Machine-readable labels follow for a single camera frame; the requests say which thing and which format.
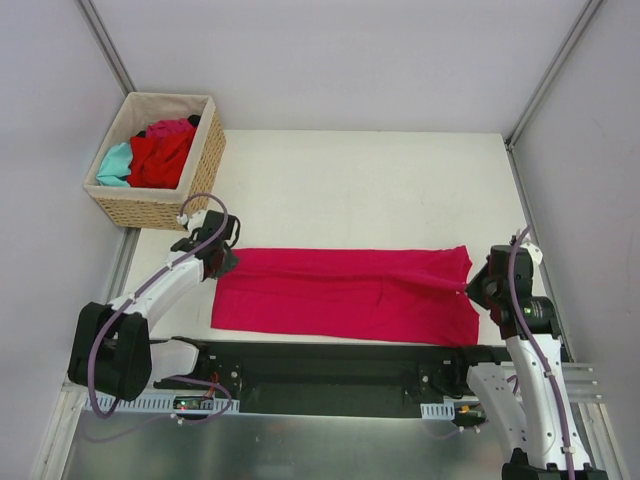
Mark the red t shirt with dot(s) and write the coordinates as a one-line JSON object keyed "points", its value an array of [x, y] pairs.
{"points": [[158, 162]]}

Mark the magenta t shirt in basket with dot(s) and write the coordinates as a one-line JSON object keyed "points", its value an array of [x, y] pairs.
{"points": [[166, 128]]}

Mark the aluminium frame rail right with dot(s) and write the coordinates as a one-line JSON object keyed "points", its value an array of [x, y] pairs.
{"points": [[569, 44]]}

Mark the left slotted cable duct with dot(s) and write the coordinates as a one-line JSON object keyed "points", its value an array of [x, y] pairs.
{"points": [[171, 403]]}

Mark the wicker basket with cloth liner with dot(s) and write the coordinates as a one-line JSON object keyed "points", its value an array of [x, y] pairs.
{"points": [[158, 208]]}

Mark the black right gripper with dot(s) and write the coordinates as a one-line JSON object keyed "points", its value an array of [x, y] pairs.
{"points": [[480, 282]]}

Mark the slotted cable duct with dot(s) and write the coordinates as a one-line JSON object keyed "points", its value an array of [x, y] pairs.
{"points": [[171, 403], [438, 411]]}

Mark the right slotted cable duct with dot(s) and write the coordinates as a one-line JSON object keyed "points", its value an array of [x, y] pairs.
{"points": [[438, 411]]}

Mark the magenta t shirt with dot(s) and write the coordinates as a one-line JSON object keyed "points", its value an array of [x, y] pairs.
{"points": [[408, 296], [166, 128]]}

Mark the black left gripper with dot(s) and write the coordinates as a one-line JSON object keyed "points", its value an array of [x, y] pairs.
{"points": [[223, 262]]}

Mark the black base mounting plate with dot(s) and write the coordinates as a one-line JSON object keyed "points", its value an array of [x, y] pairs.
{"points": [[302, 379]]}

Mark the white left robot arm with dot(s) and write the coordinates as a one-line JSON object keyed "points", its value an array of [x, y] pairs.
{"points": [[145, 315]]}

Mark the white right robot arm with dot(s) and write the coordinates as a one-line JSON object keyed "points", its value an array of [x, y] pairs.
{"points": [[536, 429]]}

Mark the aluminium frame rail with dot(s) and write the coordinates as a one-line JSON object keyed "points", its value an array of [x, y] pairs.
{"points": [[106, 44], [569, 44]]}

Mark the aluminium frame rail left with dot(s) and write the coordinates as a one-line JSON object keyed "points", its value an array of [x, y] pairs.
{"points": [[106, 44]]}

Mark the turquoise t shirt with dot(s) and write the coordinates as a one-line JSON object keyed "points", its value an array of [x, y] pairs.
{"points": [[115, 168]]}

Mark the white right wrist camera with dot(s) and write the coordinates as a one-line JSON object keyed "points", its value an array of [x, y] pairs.
{"points": [[523, 242]]}

